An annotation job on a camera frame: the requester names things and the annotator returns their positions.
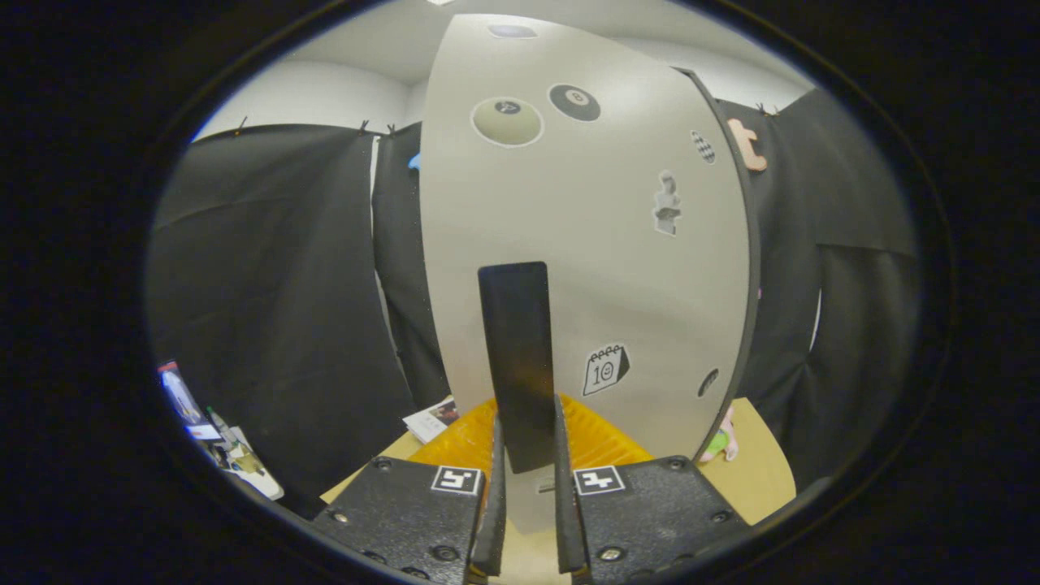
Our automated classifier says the grey shoe cabinet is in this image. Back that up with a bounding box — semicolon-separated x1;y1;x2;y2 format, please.
676;67;763;462

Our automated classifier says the pink green plush toy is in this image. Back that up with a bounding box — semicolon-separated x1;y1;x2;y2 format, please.
700;406;739;464

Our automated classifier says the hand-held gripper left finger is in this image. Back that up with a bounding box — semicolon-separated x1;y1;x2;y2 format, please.
311;396;507;585

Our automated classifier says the pile of mixed clutter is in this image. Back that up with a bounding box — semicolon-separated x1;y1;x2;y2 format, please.
203;406;285;501

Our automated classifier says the blue white printed board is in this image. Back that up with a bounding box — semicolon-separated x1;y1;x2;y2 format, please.
158;362;220;441

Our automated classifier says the beige shoe cabinet door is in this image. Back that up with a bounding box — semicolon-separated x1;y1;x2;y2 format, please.
418;14;752;537

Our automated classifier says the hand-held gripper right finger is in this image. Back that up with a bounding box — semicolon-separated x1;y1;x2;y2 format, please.
554;394;752;584

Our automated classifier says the black backdrop cloth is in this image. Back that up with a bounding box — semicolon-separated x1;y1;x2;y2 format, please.
146;88;923;521

